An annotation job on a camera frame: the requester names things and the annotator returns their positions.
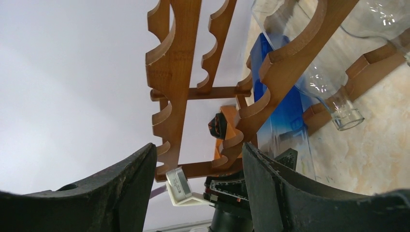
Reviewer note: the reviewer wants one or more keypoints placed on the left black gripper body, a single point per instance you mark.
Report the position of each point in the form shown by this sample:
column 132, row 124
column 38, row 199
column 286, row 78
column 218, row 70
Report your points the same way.
column 228, row 193

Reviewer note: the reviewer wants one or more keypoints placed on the black part behind tray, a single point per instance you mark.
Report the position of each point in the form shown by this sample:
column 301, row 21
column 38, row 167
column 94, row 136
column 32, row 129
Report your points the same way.
column 218, row 126

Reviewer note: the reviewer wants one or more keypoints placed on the clear glass bottle front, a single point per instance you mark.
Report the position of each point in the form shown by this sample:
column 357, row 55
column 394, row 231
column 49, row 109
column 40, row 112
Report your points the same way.
column 281, row 21

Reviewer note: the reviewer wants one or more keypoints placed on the blue square glass bottle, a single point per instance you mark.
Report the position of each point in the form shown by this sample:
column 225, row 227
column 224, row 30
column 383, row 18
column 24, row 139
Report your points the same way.
column 285, row 127

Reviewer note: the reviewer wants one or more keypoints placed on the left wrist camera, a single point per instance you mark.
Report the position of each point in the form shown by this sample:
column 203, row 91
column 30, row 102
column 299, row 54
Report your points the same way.
column 180, row 192

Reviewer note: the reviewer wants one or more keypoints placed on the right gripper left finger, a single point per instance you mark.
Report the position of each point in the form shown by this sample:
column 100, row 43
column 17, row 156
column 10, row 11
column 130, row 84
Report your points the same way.
column 114, row 199

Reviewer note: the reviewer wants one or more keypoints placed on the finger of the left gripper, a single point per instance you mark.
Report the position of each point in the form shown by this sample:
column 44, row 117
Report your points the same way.
column 288, row 158

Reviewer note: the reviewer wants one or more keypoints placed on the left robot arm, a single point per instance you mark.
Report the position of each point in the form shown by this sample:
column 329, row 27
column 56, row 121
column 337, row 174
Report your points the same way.
column 268, row 208

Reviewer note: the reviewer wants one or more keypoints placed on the wooden wine rack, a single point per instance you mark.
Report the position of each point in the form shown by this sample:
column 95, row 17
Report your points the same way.
column 169, row 66

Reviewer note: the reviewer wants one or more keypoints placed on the clear glass bottle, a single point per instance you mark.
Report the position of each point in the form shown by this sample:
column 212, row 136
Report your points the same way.
column 281, row 21
column 382, row 19

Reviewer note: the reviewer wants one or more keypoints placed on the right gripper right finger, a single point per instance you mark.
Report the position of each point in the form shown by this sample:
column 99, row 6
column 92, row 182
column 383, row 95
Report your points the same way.
column 316, row 207

